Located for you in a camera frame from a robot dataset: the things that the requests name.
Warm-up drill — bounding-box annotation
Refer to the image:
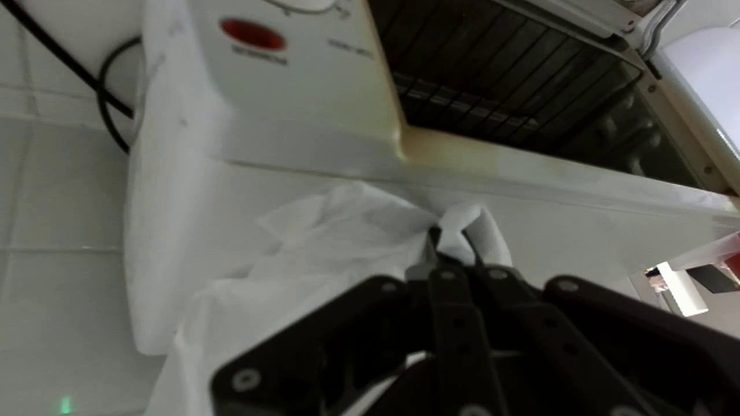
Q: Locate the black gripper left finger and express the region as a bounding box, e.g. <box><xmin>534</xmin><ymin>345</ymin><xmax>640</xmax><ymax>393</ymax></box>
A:
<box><xmin>425</xmin><ymin>227</ymin><xmax>441</xmax><ymax>266</ymax></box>

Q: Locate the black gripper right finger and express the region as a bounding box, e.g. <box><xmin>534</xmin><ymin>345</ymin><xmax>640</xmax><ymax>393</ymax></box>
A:
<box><xmin>466</xmin><ymin>215</ymin><xmax>499</xmax><ymax>263</ymax></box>

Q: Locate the white paper towel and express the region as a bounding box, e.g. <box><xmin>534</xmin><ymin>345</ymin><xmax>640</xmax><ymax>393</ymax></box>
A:
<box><xmin>143</xmin><ymin>182</ymin><xmax>513</xmax><ymax>416</ymax></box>

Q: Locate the white toaster oven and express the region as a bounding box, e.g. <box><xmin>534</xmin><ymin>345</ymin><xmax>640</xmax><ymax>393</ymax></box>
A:
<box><xmin>124</xmin><ymin>0</ymin><xmax>737</xmax><ymax>356</ymax></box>

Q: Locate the black power cord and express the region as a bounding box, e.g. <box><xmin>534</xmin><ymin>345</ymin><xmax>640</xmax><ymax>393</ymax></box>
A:
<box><xmin>0</xmin><ymin>0</ymin><xmax>145</xmax><ymax>158</ymax></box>

